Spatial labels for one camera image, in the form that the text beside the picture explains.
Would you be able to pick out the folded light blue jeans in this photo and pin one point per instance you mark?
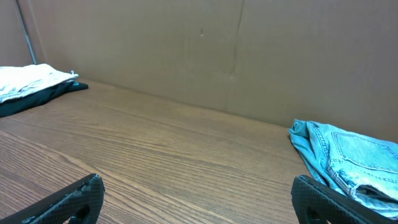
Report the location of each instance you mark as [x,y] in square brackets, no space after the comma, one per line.
[358,166]

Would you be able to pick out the black t-shirt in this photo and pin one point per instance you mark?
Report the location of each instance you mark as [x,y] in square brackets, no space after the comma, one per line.
[11,107]

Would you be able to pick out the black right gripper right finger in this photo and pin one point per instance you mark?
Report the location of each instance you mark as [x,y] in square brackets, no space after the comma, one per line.
[315,203]

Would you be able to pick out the beige khaki shorts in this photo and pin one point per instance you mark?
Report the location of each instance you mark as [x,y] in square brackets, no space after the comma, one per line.
[18,82]

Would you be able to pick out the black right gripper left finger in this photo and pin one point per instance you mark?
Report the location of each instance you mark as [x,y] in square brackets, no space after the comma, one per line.
[79,202]

